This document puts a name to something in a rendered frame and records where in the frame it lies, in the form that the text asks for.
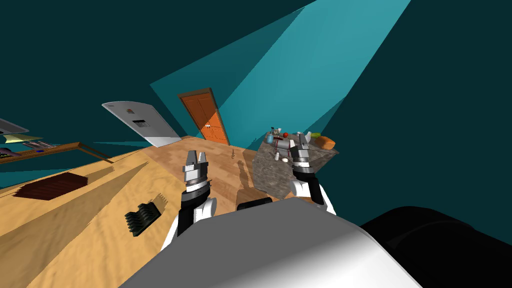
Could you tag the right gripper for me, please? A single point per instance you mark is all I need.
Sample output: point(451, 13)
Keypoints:
point(300, 153)

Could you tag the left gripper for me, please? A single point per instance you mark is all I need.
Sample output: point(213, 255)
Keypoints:
point(195, 172)

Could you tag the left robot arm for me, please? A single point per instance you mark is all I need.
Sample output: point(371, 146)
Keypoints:
point(198, 210)

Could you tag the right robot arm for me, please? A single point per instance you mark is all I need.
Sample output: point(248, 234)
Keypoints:
point(432, 248)

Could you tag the green round fruit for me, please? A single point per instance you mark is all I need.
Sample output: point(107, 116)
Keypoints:
point(315, 135)

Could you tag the orange bread loaf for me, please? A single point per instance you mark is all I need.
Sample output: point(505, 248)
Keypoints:
point(325, 142)

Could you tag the grey metal pot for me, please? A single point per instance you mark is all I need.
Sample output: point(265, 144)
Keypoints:
point(282, 144)

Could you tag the grey salt shaker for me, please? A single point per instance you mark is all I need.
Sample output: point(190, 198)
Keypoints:
point(276, 156)

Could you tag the blue mug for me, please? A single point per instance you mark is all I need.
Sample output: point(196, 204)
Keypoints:
point(270, 139)

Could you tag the orange panelled door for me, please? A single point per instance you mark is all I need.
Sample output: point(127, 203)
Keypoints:
point(208, 118)

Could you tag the grey stone counter block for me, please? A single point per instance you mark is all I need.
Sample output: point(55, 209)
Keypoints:
point(270, 176)

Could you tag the white refrigerator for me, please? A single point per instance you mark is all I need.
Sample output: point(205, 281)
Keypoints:
point(146, 122)

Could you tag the black ribbed floor vent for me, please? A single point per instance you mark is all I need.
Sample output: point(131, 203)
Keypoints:
point(143, 218)

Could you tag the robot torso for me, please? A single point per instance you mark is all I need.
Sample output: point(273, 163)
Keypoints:
point(280, 252)

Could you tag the brown wooden table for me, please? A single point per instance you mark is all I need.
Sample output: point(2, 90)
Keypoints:
point(56, 149)

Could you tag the dark red rug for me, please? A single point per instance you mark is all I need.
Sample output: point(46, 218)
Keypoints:
point(54, 186)

